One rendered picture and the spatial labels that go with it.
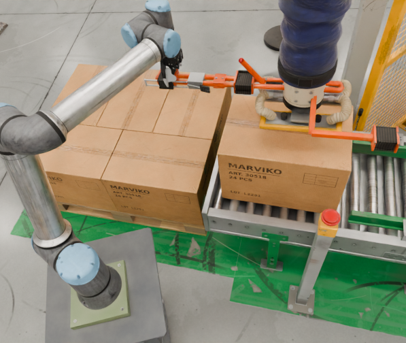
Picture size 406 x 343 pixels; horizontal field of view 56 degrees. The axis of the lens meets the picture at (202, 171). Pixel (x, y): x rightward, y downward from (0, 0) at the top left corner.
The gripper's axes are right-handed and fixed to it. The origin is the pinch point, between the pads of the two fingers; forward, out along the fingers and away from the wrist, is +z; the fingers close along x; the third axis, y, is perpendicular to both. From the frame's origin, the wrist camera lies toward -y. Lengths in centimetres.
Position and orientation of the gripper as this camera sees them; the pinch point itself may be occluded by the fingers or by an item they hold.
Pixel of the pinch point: (168, 77)
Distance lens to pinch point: 176.9
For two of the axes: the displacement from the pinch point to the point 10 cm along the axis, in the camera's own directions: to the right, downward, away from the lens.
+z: 1.1, 5.7, 8.1
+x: 2.3, -8.1, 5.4
